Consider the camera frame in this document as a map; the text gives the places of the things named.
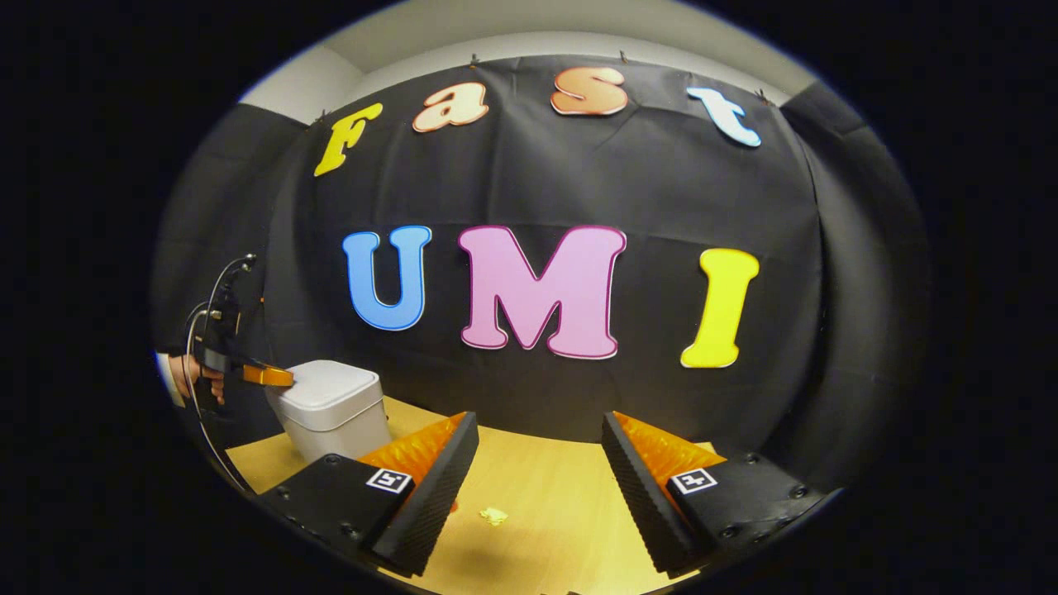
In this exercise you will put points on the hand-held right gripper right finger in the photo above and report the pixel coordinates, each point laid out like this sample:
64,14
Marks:
640,504

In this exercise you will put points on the white desktop garbage bin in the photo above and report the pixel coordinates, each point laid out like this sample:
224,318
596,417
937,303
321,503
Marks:
331,405

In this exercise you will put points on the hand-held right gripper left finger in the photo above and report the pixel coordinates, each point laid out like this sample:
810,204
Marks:
434,496

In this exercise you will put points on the wooden desktop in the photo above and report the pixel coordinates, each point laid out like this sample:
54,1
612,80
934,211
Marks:
545,496

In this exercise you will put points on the black backdrop cloth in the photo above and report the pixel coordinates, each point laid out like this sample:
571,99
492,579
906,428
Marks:
579,182

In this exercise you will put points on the yellowish paper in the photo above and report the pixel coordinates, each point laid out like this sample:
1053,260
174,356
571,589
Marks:
494,516

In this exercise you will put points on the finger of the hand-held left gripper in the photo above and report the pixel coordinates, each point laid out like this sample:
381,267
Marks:
269,376

